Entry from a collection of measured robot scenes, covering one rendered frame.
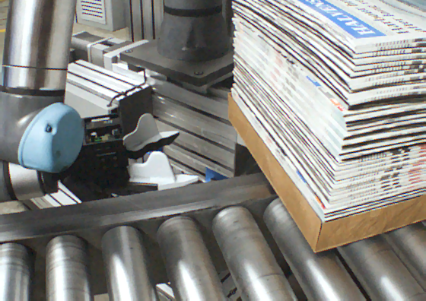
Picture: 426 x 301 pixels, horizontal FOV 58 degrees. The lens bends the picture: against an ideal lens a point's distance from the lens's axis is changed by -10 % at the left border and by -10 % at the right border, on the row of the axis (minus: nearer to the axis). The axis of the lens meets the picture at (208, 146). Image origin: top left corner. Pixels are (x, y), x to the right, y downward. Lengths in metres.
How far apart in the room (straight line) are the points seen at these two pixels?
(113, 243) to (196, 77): 0.39
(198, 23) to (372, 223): 0.52
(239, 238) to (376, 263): 0.15
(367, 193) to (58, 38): 0.35
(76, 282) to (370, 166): 0.30
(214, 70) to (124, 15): 0.52
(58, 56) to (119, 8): 0.79
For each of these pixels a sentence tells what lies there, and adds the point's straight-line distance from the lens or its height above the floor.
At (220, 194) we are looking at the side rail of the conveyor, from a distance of 0.51.
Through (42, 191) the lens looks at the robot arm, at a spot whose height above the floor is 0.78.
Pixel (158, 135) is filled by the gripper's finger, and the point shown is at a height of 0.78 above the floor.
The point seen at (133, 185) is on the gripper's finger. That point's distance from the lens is 0.56.
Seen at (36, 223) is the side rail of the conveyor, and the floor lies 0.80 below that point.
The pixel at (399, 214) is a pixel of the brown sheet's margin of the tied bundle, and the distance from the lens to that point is 0.47.
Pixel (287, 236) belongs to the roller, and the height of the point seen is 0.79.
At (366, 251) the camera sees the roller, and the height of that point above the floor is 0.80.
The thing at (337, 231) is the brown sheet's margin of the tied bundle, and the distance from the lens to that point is 0.43.
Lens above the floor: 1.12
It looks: 33 degrees down
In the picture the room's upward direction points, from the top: straight up
